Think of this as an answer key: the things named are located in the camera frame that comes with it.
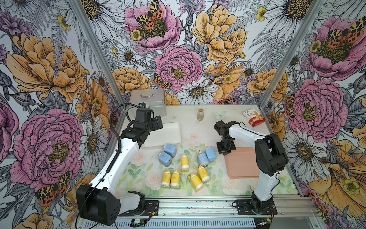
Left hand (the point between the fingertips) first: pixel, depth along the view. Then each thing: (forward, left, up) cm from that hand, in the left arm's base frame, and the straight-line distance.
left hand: (151, 125), depth 80 cm
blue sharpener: (-7, -10, -16) cm, 20 cm away
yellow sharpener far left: (-24, -9, -15) cm, 30 cm away
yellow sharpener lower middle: (-26, -24, -15) cm, 39 cm away
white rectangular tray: (+11, -9, -24) cm, 28 cm away
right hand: (-10, -43, -19) cm, 48 cm away
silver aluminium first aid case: (+33, +4, -10) cm, 35 cm away
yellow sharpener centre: (-16, -18, -15) cm, 29 cm away
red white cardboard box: (+20, -70, -18) cm, 75 cm away
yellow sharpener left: (-26, -13, -16) cm, 33 cm away
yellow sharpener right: (-22, -28, -15) cm, 39 cm away
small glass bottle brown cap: (+24, -31, -19) cm, 44 cm away
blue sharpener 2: (-13, -7, -16) cm, 22 cm away
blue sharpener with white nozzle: (-13, -28, -15) cm, 35 cm away
